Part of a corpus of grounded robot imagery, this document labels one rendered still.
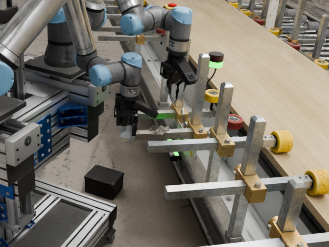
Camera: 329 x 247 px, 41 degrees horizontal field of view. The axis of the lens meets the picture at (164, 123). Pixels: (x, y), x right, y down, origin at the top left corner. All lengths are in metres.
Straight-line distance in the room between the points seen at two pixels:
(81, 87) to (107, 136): 1.61
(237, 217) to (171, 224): 1.20
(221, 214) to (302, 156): 0.36
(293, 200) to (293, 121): 0.82
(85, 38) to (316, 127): 0.99
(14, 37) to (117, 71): 0.39
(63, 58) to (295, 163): 0.98
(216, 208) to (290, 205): 0.55
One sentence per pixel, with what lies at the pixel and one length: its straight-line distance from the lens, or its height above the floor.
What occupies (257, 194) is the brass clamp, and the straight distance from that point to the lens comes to 1.34.
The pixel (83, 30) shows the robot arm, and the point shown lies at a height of 1.26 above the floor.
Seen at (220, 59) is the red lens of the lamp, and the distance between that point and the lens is 1.71.
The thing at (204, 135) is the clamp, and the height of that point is 0.86.
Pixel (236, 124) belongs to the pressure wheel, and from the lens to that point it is 1.81.
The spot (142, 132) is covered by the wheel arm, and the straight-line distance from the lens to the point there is 1.74.
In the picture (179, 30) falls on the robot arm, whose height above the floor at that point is 1.27.
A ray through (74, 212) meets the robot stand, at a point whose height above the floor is 0.21.
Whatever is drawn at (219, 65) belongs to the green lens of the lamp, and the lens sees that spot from 1.72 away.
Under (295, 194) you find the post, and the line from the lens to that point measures 1.14.
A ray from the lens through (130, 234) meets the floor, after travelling 2.55.
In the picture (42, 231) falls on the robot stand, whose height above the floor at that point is 0.21.
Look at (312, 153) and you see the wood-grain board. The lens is 1.72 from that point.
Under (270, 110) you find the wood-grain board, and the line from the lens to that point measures 1.98.
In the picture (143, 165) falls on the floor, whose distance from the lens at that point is 3.09.
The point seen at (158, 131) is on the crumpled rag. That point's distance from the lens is 1.73.
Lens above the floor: 1.72
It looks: 28 degrees down
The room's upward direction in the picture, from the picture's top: 6 degrees clockwise
